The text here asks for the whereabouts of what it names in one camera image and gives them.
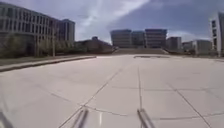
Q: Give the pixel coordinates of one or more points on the low dark-roofed building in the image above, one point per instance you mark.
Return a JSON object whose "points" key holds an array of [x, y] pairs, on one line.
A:
{"points": [[93, 44]]}

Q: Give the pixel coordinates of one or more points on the grass strip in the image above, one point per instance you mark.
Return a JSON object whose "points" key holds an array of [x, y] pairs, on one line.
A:
{"points": [[30, 59]]}

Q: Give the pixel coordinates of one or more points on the pale low building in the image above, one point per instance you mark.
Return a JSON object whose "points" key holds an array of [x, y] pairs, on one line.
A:
{"points": [[197, 46]]}

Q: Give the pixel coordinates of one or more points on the grey mid-rise building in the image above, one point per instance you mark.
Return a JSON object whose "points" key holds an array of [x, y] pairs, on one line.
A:
{"points": [[174, 43]]}

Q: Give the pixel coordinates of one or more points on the glass-fronted block building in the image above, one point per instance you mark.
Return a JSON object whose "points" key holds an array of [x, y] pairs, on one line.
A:
{"points": [[138, 38]]}

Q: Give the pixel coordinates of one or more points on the long grey office building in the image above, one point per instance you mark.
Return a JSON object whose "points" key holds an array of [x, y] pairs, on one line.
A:
{"points": [[30, 26]]}

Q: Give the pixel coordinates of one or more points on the pale stone slab plaza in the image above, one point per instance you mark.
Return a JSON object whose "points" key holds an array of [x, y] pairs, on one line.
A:
{"points": [[126, 73]]}

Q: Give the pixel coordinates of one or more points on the pale stone kerb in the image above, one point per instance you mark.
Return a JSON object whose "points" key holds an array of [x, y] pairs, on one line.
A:
{"points": [[46, 62]]}

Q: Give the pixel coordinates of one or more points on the row of trees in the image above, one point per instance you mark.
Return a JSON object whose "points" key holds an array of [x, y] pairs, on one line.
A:
{"points": [[30, 46]]}

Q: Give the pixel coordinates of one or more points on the wide stone steps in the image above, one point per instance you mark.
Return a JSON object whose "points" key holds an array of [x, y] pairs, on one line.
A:
{"points": [[140, 51]]}

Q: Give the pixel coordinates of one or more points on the robot's own part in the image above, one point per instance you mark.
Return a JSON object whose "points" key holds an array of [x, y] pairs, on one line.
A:
{"points": [[145, 119], [81, 120]]}

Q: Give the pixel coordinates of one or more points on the white gridded office building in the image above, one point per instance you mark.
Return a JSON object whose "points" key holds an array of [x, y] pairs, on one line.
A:
{"points": [[218, 31]]}

